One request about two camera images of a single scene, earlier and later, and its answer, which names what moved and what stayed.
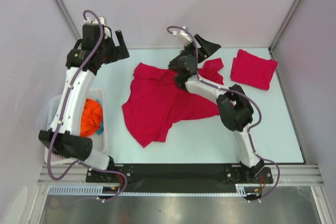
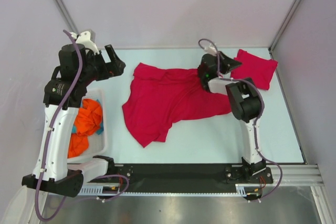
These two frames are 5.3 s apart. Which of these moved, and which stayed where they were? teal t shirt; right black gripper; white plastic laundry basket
Moved: right black gripper
Stayed: teal t shirt; white plastic laundry basket
